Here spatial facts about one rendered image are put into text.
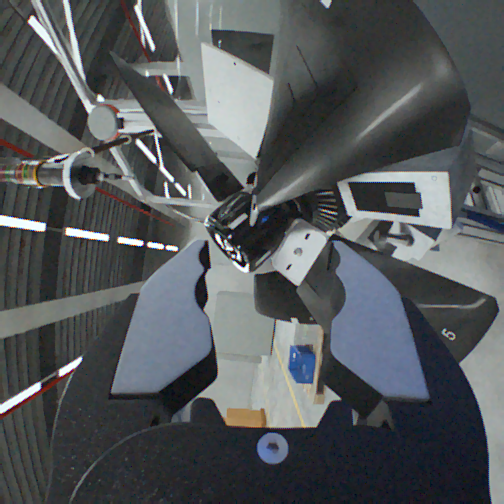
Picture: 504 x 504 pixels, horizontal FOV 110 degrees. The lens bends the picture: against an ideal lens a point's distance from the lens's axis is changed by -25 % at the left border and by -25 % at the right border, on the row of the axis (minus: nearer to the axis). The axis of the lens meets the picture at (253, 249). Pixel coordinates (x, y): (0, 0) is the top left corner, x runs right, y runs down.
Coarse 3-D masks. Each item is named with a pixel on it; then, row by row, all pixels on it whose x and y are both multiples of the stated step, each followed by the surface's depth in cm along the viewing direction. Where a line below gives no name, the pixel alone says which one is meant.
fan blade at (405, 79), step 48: (288, 0) 14; (336, 0) 9; (384, 0) 7; (288, 48) 16; (336, 48) 11; (384, 48) 8; (432, 48) 6; (288, 96) 16; (336, 96) 11; (384, 96) 9; (432, 96) 7; (288, 144) 17; (336, 144) 12; (384, 144) 10; (432, 144) 8; (288, 192) 19
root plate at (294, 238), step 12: (300, 228) 36; (312, 228) 34; (288, 240) 37; (300, 240) 36; (312, 240) 34; (324, 240) 33; (276, 252) 38; (288, 252) 37; (312, 252) 34; (276, 264) 38; (300, 264) 36; (288, 276) 37; (300, 276) 36
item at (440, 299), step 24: (336, 240) 32; (312, 264) 34; (384, 264) 28; (408, 264) 26; (312, 288) 34; (408, 288) 26; (432, 288) 24; (456, 288) 22; (312, 312) 35; (432, 312) 24; (456, 312) 22; (480, 312) 20; (480, 336) 20
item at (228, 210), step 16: (240, 192) 38; (224, 208) 36; (240, 208) 35; (272, 208) 37; (288, 208) 37; (304, 208) 36; (208, 224) 38; (224, 224) 34; (240, 224) 34; (256, 224) 34; (272, 224) 35; (288, 224) 40; (224, 240) 40; (240, 240) 33; (256, 240) 34; (272, 240) 36; (240, 256) 37; (256, 256) 35
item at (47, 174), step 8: (40, 168) 29; (48, 168) 29; (56, 168) 29; (80, 168) 30; (88, 168) 30; (96, 168) 31; (40, 176) 29; (48, 176) 29; (56, 176) 29; (80, 176) 30; (88, 176) 30; (40, 184) 30; (48, 184) 30; (56, 184) 30
